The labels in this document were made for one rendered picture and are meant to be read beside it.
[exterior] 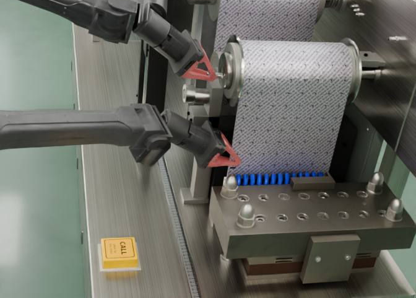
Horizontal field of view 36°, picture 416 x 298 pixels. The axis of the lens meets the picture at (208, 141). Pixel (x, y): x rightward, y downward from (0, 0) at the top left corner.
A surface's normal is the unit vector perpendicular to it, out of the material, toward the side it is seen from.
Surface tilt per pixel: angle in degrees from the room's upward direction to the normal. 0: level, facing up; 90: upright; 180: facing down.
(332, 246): 90
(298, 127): 90
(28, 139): 112
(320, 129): 90
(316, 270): 90
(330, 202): 0
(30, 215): 0
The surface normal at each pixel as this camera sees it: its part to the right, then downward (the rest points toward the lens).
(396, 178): 0.20, 0.53
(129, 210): 0.11, -0.85
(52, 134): 0.50, 0.76
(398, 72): -0.97, 0.01
